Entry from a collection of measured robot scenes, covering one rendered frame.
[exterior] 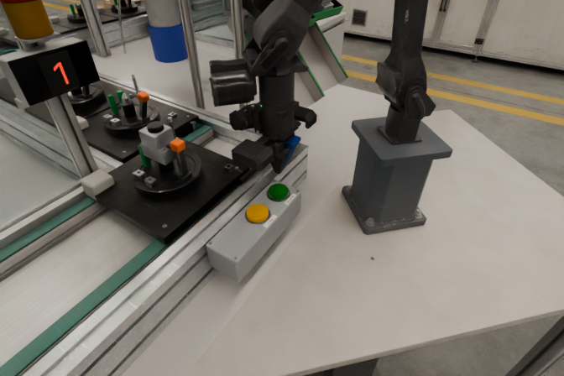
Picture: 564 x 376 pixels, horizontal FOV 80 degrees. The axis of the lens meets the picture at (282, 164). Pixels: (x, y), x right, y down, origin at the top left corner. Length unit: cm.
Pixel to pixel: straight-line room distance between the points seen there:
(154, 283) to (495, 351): 146
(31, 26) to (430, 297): 78
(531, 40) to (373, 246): 406
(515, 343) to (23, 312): 168
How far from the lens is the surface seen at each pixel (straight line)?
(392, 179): 68
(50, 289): 70
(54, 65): 66
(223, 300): 65
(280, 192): 66
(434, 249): 77
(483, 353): 174
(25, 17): 64
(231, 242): 60
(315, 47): 108
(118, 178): 77
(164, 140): 67
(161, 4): 162
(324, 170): 90
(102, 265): 69
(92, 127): 99
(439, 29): 466
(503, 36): 462
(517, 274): 81
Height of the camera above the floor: 141
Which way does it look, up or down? 37 degrees down
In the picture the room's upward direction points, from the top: straight up
